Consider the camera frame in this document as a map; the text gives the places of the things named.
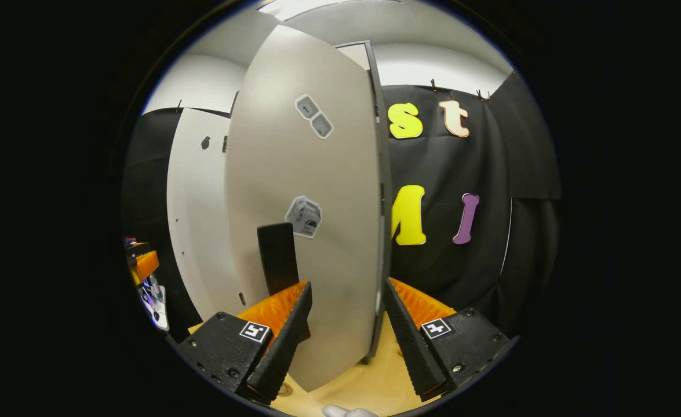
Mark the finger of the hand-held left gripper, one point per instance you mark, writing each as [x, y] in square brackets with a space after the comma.
[148, 265]

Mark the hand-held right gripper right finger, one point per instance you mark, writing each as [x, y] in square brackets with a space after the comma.
[412, 347]

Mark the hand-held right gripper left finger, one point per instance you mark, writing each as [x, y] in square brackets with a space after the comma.
[285, 347]

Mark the round brown coaster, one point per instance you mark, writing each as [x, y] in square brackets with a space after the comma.
[286, 389]

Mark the grey cabinet door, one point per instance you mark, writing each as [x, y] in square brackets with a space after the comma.
[317, 174]
[201, 220]

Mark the grey cabinet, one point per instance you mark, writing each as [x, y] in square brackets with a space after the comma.
[383, 174]

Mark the black backdrop cloth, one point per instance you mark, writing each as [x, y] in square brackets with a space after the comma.
[491, 260]

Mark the large ceiling light panel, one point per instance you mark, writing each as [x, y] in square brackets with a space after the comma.
[328, 7]

